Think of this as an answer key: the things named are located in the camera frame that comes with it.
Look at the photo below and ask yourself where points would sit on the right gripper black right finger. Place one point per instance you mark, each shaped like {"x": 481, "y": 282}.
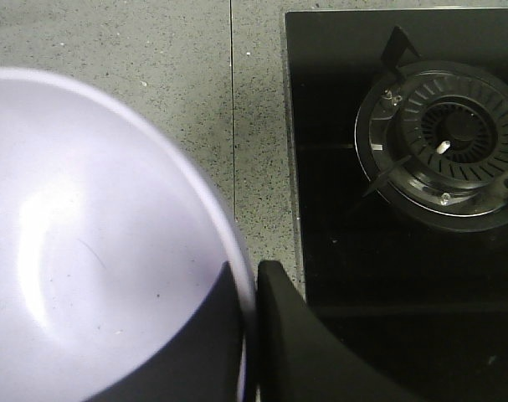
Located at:
{"x": 299, "y": 359}

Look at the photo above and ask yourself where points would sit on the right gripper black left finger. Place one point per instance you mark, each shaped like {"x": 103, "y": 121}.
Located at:
{"x": 173, "y": 334}

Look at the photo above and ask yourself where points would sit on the purple plastic bowl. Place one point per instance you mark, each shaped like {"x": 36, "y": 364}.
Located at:
{"x": 90, "y": 192}

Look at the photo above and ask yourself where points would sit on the black glass gas hob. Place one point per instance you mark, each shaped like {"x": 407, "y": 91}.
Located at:
{"x": 427, "y": 308}

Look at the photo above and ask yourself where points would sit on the black gas burner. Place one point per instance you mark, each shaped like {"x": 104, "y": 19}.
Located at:
{"x": 432, "y": 139}

